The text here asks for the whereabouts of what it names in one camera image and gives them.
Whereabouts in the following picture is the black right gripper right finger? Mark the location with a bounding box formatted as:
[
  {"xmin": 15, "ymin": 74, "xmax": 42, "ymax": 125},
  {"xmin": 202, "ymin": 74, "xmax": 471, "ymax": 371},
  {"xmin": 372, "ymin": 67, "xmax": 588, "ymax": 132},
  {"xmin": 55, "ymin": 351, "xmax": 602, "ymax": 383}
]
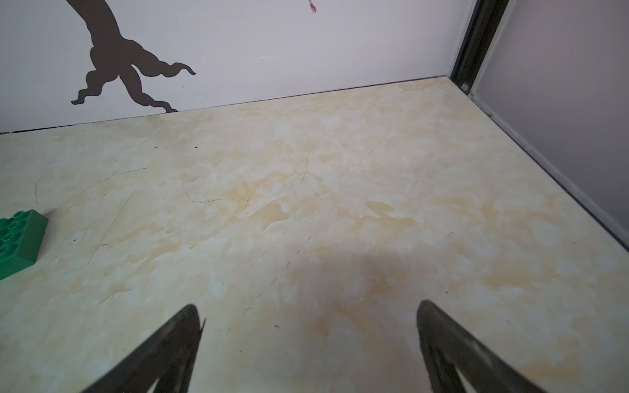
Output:
[{"xmin": 416, "ymin": 300, "xmax": 543, "ymax": 392}]

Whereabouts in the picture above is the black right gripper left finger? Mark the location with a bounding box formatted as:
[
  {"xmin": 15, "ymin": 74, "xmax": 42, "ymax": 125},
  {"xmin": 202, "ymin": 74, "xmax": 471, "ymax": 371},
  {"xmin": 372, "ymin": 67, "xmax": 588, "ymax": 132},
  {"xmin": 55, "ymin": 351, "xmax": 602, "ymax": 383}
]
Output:
[{"xmin": 85, "ymin": 304, "xmax": 205, "ymax": 392}]

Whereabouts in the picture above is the dark green lego brick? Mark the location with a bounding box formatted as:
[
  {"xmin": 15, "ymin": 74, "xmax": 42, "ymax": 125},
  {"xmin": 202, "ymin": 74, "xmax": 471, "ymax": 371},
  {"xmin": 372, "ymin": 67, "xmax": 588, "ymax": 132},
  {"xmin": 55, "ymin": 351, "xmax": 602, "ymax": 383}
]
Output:
[{"xmin": 0, "ymin": 210, "xmax": 48, "ymax": 279}]

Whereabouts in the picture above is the black corner frame post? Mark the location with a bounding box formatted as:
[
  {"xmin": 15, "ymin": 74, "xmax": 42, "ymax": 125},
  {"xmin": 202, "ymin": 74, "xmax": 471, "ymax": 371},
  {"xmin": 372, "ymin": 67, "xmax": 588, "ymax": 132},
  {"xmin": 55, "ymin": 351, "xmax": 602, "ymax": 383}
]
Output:
[{"xmin": 450, "ymin": 0, "xmax": 509, "ymax": 94}]

